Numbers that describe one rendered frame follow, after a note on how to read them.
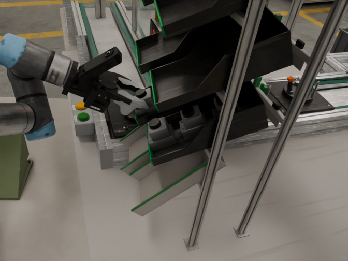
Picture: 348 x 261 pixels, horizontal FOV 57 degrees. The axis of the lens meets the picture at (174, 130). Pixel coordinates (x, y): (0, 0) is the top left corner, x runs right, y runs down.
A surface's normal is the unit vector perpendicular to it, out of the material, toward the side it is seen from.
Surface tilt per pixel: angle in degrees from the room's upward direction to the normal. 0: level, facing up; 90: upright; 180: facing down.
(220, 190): 0
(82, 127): 90
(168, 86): 25
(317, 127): 90
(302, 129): 90
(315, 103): 0
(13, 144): 47
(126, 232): 0
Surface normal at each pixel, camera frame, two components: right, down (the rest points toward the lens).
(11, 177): 0.11, -0.03
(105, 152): 0.31, 0.64
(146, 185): -0.62, -0.52
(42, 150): 0.11, -0.76
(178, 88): -0.32, -0.68
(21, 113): 0.90, -0.33
